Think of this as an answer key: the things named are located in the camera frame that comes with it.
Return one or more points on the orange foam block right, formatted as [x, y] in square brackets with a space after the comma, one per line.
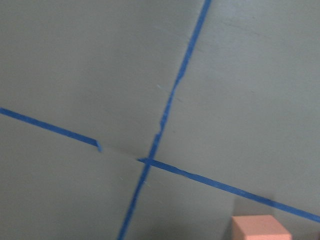
[258, 227]

